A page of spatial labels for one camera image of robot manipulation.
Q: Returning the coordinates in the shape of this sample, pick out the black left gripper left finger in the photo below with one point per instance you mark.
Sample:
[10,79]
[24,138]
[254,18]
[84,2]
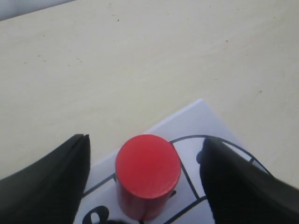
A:
[48,191]

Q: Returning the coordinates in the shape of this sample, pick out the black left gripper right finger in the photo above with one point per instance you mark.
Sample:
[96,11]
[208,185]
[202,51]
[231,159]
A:
[240,193]

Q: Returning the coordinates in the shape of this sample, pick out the red cylinder game piece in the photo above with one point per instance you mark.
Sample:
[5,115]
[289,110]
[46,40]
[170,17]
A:
[147,169]

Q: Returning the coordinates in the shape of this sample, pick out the paper number game board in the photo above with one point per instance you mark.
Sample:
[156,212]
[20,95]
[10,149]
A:
[186,131]

